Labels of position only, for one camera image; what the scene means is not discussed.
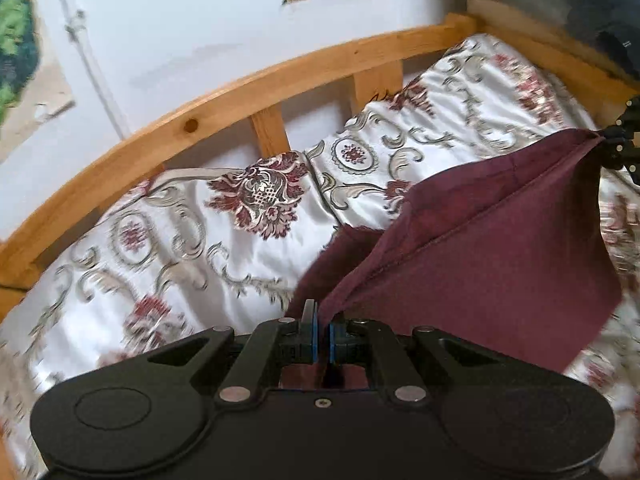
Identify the white wall pipe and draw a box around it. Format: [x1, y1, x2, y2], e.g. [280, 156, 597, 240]
[58, 0, 131, 141]

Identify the maroon cloth garment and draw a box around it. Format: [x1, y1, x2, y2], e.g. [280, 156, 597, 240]
[288, 129, 622, 372]

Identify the white floral satin bedspread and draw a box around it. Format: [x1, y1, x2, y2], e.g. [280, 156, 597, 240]
[1, 32, 639, 479]

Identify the wooden bed headboard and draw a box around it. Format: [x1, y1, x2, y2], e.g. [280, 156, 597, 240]
[1, 0, 639, 314]

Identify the green patterned wall hanging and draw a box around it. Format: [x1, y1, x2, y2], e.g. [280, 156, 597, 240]
[0, 0, 75, 159]

